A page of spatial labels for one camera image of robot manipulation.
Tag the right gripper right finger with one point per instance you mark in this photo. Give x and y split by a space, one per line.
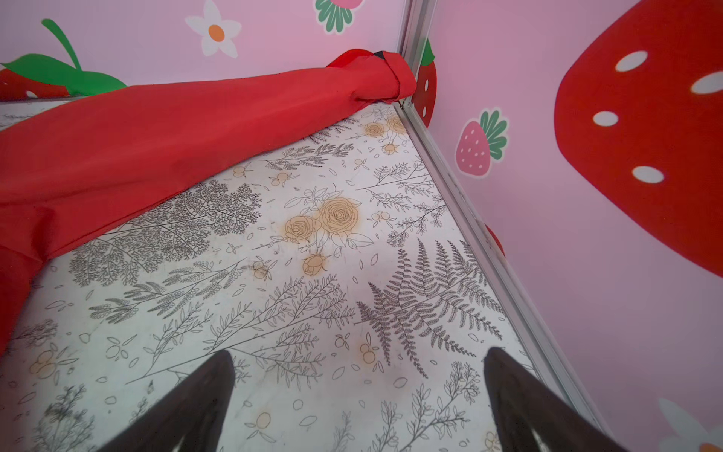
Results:
527 413

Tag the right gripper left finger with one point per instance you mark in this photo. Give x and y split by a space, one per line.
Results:
188 418

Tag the red zip-up jacket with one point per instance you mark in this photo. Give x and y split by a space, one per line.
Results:
79 170

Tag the floral patterned table mat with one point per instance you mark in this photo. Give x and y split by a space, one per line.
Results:
332 271

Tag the right aluminium corner post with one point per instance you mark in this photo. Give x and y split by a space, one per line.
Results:
416 48

